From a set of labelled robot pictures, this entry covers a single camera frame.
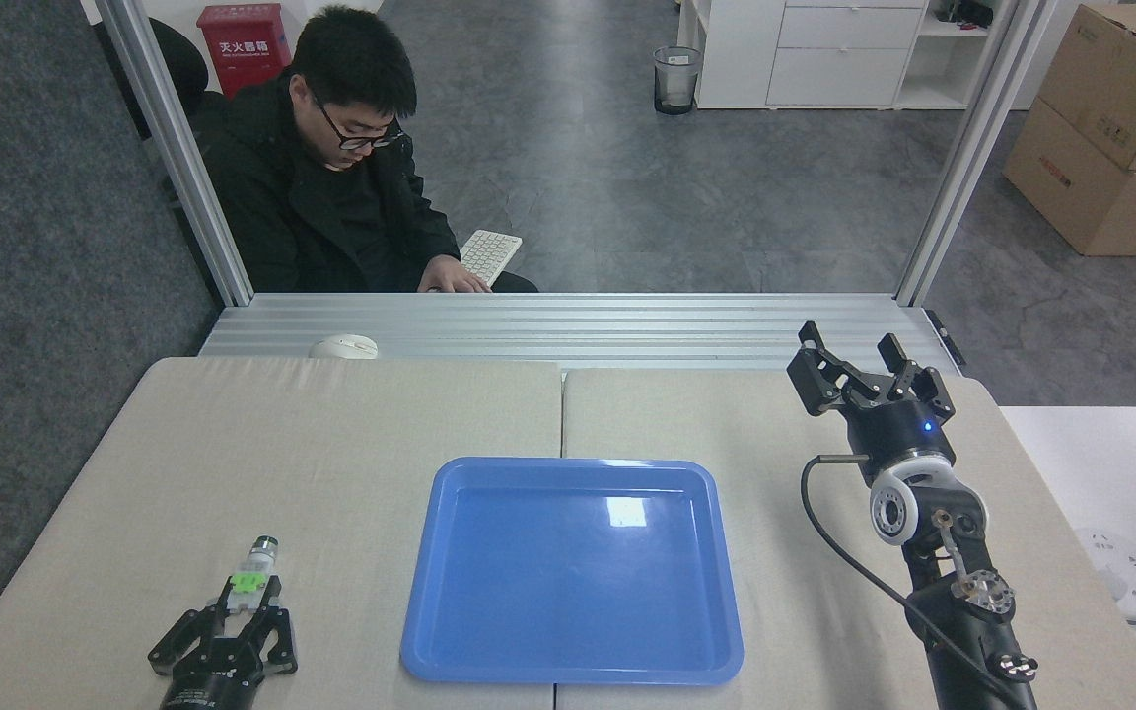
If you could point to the white power strip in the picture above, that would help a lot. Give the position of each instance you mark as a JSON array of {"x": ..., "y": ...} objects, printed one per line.
[{"x": 1125, "y": 577}]

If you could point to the black office chair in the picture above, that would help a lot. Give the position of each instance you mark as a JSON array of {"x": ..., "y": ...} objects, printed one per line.
[{"x": 181, "y": 64}]

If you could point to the beige table mat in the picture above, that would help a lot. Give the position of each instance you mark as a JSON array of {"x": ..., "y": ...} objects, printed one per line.
[
  {"x": 331, "y": 473},
  {"x": 785, "y": 552}
]

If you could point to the cardboard box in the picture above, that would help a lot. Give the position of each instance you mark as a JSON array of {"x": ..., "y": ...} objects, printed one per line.
[
  {"x": 1081, "y": 197},
  {"x": 1120, "y": 79}
]

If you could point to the white computer mouse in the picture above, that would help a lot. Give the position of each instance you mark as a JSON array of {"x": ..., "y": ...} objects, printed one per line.
[{"x": 343, "y": 346}]

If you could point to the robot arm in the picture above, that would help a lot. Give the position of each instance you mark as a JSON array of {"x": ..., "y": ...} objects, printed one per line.
[{"x": 953, "y": 611}]

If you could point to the red fire extinguisher box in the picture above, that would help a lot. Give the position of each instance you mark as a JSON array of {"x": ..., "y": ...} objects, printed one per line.
[{"x": 243, "y": 44}]

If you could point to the person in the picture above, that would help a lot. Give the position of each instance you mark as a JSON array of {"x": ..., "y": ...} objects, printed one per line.
[{"x": 321, "y": 197}]

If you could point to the person's right hand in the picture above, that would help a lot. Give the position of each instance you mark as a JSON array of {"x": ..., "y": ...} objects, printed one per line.
[{"x": 455, "y": 276}]

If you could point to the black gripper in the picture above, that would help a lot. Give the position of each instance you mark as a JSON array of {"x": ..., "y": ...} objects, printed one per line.
[
  {"x": 223, "y": 680},
  {"x": 898, "y": 429}
]

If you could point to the white keyboard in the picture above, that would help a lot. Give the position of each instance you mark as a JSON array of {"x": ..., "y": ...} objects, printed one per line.
[{"x": 491, "y": 253}]

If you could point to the silver aluminium post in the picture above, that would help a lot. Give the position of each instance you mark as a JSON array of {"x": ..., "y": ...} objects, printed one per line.
[
  {"x": 972, "y": 148},
  {"x": 178, "y": 158}
]

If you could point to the grey mesh waste bin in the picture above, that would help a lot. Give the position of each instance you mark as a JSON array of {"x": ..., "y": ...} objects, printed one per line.
[{"x": 676, "y": 79}]

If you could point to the white drawer cabinet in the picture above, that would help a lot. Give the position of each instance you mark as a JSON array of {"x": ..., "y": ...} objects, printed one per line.
[{"x": 834, "y": 49}]

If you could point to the silver aluminium rail platform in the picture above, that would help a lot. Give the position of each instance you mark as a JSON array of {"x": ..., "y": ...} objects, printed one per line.
[{"x": 578, "y": 330}]

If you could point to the blue plastic tray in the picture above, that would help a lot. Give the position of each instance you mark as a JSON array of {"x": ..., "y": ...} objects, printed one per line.
[{"x": 568, "y": 582}]

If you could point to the white side table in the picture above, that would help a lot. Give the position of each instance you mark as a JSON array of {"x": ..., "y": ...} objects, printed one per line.
[{"x": 1110, "y": 473}]

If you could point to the green and white switch part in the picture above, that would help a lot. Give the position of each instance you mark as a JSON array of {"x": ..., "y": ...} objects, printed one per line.
[{"x": 254, "y": 567}]

